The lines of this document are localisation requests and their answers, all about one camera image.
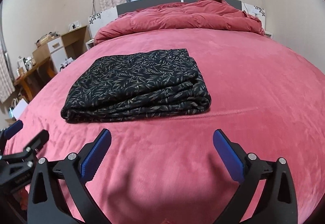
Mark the white paper bag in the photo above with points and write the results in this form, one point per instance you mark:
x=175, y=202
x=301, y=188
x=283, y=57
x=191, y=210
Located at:
x=20, y=108

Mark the red duvet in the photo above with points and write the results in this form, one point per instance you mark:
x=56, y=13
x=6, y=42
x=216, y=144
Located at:
x=177, y=18

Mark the wooden cabinet with white drawers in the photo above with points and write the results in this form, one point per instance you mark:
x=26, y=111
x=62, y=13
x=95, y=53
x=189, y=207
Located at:
x=55, y=46

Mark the white leaf print nightstand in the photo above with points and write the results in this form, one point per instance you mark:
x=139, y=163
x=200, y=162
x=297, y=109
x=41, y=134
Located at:
x=101, y=17
x=254, y=8

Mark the pink bed sheet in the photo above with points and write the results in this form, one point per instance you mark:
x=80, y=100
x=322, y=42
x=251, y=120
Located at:
x=228, y=81

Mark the black leaf print pants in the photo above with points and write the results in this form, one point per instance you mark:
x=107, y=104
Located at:
x=132, y=79

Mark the wooden desk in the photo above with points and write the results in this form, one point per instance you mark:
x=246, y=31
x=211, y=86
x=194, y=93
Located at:
x=33, y=73

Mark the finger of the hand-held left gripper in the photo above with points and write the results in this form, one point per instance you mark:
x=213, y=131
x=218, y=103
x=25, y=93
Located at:
x=14, y=128
x=38, y=139

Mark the grey headboard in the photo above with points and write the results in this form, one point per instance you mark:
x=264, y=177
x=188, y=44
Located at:
x=142, y=2

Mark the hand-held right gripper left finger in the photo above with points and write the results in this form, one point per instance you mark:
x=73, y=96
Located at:
x=96, y=155

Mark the checked hanging cloth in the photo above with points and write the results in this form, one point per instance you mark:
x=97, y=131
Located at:
x=6, y=79

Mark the white printed box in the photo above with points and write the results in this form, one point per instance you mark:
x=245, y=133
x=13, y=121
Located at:
x=66, y=64

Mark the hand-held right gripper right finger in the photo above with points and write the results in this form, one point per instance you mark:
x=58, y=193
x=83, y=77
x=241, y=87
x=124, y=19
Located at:
x=227, y=155

